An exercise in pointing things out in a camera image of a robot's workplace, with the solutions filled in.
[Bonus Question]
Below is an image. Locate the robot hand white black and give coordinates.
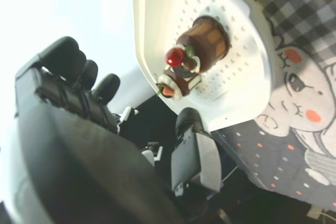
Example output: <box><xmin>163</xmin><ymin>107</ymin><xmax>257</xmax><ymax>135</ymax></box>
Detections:
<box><xmin>6</xmin><ymin>36</ymin><xmax>223</xmax><ymax>224</ymax></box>

